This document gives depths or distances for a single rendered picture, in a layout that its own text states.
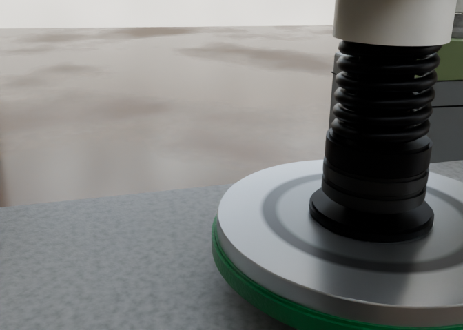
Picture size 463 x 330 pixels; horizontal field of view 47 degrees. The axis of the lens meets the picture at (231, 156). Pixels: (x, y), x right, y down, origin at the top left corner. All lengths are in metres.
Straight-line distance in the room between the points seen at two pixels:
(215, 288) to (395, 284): 0.13
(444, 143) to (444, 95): 0.12
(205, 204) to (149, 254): 0.10
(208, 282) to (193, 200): 0.14
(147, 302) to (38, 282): 0.08
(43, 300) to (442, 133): 1.06
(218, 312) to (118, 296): 0.07
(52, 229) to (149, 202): 0.09
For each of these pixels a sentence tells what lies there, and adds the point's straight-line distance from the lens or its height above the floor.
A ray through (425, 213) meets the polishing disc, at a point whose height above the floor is 0.89.
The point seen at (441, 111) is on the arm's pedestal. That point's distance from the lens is 1.28.
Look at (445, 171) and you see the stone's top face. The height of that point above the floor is 0.83.
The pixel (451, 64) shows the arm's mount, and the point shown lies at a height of 0.84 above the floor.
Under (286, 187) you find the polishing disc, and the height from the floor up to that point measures 0.88.
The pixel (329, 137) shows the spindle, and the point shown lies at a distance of 0.36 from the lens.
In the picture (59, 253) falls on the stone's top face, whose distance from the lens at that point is 0.44.
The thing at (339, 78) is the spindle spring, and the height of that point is 0.97.
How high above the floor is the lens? 1.04
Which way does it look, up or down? 20 degrees down
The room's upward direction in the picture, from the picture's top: 1 degrees clockwise
